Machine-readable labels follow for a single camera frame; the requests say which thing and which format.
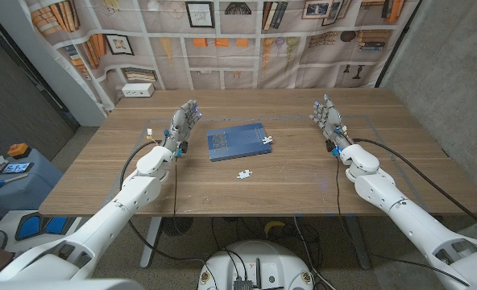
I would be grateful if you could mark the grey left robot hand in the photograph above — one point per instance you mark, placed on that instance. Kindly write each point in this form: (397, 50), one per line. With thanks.
(180, 125)

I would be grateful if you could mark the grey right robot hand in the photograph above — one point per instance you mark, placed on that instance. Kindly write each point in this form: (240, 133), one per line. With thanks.
(331, 121)

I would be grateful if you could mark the white puzzle piece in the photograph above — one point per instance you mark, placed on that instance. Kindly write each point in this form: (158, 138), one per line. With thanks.
(244, 175)
(267, 140)

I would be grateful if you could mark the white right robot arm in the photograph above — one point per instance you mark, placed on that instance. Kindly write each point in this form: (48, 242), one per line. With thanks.
(407, 221)

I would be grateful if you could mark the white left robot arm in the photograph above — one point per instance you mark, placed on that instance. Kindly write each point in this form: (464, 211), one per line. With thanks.
(113, 213)

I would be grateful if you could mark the blue notebook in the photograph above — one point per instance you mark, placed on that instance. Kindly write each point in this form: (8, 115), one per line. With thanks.
(234, 143)

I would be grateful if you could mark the white power outlet box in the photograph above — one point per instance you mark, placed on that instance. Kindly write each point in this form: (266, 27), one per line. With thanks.
(137, 90)

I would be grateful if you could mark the printed bookshelf backdrop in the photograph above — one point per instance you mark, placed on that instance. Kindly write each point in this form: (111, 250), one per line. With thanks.
(222, 52)

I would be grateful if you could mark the black round fan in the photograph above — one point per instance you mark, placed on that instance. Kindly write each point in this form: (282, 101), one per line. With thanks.
(178, 225)

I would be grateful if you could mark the black backdrop pole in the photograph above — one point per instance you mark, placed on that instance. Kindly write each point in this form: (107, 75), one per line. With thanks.
(397, 42)

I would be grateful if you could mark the white table leg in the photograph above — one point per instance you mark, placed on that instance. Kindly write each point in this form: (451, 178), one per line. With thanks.
(152, 237)

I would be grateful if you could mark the yellow curved object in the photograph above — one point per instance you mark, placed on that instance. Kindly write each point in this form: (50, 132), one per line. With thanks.
(274, 225)

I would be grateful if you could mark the grey table leg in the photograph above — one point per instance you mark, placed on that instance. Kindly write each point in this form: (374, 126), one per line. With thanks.
(358, 241)

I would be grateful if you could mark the white robot torso base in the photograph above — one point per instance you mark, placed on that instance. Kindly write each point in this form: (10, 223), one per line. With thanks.
(258, 262)

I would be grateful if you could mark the orange and black block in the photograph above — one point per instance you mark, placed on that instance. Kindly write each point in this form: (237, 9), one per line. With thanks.
(19, 150)

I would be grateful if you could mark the black smartphone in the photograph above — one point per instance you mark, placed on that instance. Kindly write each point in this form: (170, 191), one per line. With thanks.
(17, 167)

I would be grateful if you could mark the blue-grey stool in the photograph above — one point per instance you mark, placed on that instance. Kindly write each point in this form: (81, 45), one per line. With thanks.
(25, 193)

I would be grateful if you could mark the white and blue case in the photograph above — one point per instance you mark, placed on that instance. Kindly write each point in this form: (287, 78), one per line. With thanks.
(33, 227)

